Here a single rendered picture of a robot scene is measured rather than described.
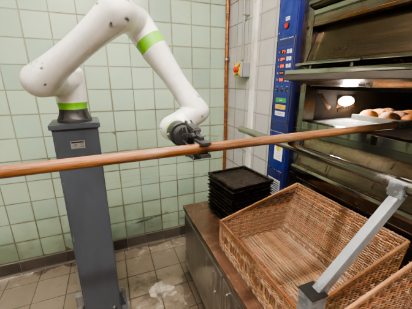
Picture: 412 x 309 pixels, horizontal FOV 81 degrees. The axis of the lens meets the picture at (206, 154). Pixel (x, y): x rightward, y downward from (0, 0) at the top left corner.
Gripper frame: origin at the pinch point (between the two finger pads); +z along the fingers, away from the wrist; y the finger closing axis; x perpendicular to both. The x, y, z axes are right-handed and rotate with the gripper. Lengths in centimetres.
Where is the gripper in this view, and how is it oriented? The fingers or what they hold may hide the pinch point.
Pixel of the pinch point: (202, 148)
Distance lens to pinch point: 73.1
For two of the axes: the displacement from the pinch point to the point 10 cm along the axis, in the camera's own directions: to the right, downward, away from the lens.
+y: 0.0, 9.6, 2.9
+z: 3.8, 2.7, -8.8
